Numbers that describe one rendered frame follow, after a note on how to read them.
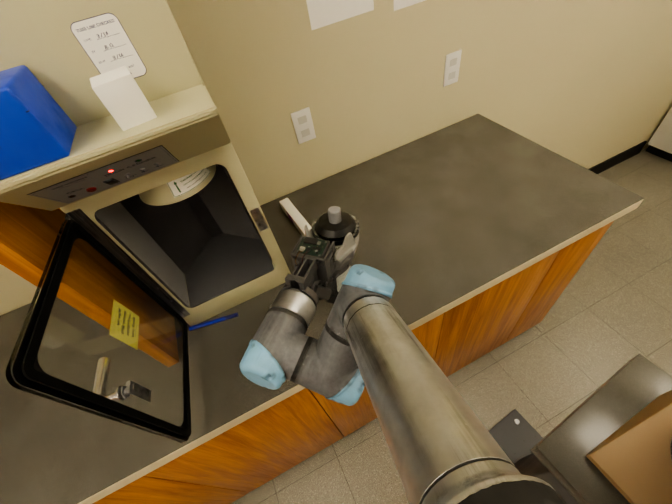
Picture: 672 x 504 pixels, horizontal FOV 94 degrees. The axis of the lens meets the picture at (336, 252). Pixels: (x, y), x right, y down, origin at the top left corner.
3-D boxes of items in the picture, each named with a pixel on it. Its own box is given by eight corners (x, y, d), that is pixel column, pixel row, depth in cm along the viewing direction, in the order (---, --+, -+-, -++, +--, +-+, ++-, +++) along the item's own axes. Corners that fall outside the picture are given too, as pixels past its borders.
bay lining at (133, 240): (178, 250, 100) (97, 154, 73) (254, 218, 104) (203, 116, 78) (187, 309, 84) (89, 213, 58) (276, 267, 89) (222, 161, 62)
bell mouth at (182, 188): (138, 175, 75) (123, 155, 70) (209, 148, 78) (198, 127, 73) (140, 217, 63) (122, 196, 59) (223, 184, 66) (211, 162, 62)
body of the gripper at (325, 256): (337, 238, 60) (313, 287, 53) (340, 267, 66) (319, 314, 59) (301, 232, 62) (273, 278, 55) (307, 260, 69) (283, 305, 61)
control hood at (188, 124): (52, 204, 54) (-5, 153, 46) (229, 137, 59) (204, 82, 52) (40, 246, 47) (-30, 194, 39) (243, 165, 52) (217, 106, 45)
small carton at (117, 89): (118, 120, 47) (89, 78, 43) (151, 107, 48) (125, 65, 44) (123, 131, 44) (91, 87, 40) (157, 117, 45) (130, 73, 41)
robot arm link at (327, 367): (380, 360, 45) (310, 329, 46) (350, 421, 47) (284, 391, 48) (379, 336, 53) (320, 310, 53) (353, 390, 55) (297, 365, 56)
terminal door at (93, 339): (187, 321, 85) (68, 214, 55) (189, 443, 65) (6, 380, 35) (184, 322, 85) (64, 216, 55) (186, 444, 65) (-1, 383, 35)
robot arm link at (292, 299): (311, 335, 56) (271, 323, 59) (320, 314, 59) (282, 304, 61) (304, 312, 51) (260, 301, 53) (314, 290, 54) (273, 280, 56)
